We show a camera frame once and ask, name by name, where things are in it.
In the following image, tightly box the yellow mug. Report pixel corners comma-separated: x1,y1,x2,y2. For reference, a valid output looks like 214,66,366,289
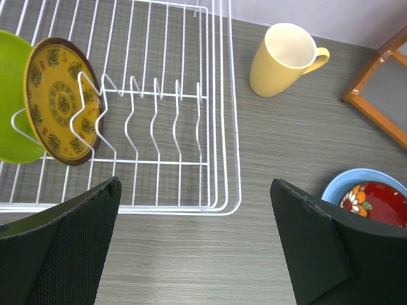
249,23,330,97

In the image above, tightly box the yellow brown patterned plate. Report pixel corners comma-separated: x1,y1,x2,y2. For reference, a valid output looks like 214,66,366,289
23,37,104,166

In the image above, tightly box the red floral plate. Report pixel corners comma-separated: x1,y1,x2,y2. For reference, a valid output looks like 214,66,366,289
339,181,406,228

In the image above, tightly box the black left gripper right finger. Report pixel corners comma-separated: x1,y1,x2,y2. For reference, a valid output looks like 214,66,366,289
270,179,406,304

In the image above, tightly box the light blue bear plate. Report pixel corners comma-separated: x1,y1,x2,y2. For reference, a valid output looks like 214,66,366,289
322,168,406,207

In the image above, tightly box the lime green plate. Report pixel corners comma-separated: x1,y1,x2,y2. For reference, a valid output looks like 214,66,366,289
1,30,44,164

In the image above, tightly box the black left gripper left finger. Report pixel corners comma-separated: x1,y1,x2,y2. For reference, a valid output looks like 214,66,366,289
1,177,122,304

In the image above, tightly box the orange wooden shelf rack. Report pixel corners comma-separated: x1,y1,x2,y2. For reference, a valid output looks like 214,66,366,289
341,27,406,147

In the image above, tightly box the white wire dish rack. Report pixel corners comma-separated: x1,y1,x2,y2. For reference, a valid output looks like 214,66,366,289
1,1,242,215

